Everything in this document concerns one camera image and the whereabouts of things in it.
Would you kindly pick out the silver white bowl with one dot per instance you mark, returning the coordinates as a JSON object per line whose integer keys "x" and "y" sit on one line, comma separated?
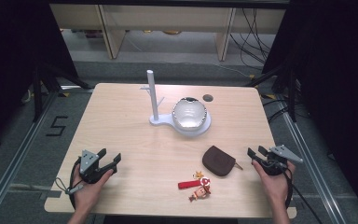
{"x": 189, "y": 112}

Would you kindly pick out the brown zipper pouch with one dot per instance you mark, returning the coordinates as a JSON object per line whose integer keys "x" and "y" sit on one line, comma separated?
{"x": 218, "y": 161}

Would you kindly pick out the black metal stand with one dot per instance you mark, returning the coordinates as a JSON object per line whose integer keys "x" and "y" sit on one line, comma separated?
{"x": 38, "y": 93}
{"x": 292, "y": 93}

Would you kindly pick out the white key stand with tray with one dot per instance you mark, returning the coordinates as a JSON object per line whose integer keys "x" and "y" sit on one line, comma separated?
{"x": 153, "y": 93}

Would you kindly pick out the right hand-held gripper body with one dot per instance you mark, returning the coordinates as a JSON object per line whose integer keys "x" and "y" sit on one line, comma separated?
{"x": 281, "y": 152}

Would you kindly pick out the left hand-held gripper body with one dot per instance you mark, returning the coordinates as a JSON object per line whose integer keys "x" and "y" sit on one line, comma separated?
{"x": 88, "y": 161}

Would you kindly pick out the light wooden shelf unit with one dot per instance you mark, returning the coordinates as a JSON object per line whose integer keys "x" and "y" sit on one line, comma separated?
{"x": 167, "y": 17}

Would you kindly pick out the person's right hand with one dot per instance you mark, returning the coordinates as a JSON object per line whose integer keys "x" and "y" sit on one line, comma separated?
{"x": 278, "y": 186}

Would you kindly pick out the black curtain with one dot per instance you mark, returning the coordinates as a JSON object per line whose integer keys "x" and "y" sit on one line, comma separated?
{"x": 338, "y": 77}
{"x": 12, "y": 46}

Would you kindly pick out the aluminium floor rail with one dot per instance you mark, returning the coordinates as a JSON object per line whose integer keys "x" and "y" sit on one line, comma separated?
{"x": 310, "y": 165}
{"x": 15, "y": 161}

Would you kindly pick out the person's left hand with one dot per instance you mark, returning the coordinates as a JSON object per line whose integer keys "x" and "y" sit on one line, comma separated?
{"x": 87, "y": 194}

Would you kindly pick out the small yellow object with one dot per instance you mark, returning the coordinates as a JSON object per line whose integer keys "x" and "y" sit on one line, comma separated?
{"x": 171, "y": 32}

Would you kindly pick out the dark round table grommet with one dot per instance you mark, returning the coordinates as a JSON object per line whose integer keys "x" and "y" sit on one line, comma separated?
{"x": 208, "y": 98}

